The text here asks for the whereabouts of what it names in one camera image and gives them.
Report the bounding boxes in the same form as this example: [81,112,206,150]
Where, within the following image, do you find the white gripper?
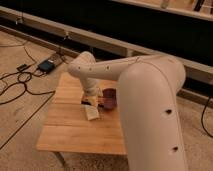
[81,85,103,104]

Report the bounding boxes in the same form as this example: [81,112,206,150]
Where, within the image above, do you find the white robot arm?
[68,52,188,171]

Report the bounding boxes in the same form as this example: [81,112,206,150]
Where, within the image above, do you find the white sponge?
[85,105,100,120]

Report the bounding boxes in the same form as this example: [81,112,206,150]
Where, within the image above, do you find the wooden table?
[36,72,126,164]

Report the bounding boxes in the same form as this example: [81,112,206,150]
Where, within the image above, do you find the dark blue power box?
[38,60,55,73]

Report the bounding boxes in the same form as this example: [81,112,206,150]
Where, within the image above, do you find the small black adapter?
[17,64,30,72]

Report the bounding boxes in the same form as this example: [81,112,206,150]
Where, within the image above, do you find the black cable loops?
[0,70,56,106]

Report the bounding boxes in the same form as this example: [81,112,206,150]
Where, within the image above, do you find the black cable at right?
[200,96,213,139]

